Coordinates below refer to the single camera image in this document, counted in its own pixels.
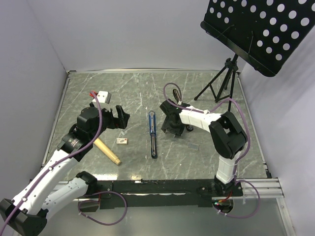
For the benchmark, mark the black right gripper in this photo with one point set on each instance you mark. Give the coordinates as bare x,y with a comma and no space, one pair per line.
166,125

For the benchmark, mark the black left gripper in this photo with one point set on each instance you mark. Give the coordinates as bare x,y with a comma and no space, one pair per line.
120,122

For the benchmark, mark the black stapler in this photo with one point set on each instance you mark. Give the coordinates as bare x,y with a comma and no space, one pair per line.
178,99

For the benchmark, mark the blue stapler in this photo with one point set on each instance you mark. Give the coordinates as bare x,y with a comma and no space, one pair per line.
152,130

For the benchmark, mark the small staple box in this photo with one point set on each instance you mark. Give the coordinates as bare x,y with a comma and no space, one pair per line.
122,141

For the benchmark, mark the grey staple strip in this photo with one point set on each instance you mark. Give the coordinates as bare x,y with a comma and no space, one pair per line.
193,146

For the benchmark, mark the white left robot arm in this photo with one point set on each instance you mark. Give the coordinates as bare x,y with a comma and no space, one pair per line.
29,211

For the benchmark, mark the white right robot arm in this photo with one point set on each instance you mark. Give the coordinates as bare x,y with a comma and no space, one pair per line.
228,136

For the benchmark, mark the black music stand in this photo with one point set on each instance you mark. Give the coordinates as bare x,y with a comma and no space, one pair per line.
276,39

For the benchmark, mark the cream recorder flute piece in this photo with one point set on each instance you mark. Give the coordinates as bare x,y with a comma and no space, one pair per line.
107,151

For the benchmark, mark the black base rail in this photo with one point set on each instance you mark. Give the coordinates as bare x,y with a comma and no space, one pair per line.
159,193

